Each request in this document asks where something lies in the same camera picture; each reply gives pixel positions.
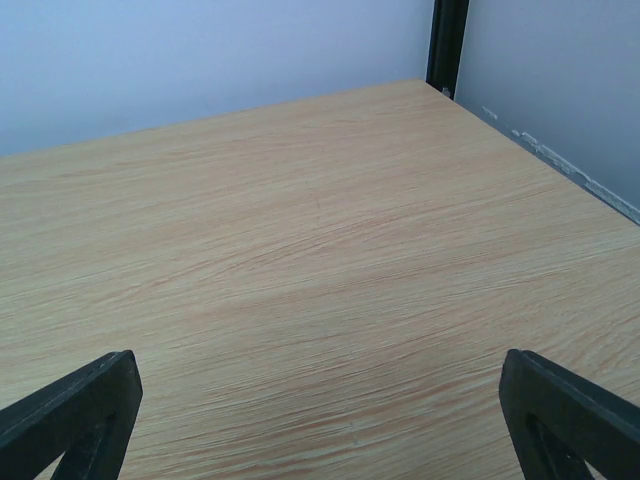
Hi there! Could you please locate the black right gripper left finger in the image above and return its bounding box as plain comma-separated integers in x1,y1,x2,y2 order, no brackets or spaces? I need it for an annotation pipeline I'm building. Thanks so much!
1,350,143,479

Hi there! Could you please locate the black back right frame post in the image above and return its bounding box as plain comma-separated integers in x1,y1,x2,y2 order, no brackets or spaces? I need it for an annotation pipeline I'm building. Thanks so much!
426,0,469,100

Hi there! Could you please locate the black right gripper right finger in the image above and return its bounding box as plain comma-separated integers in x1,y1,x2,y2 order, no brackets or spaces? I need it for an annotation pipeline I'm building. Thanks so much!
500,349,639,479

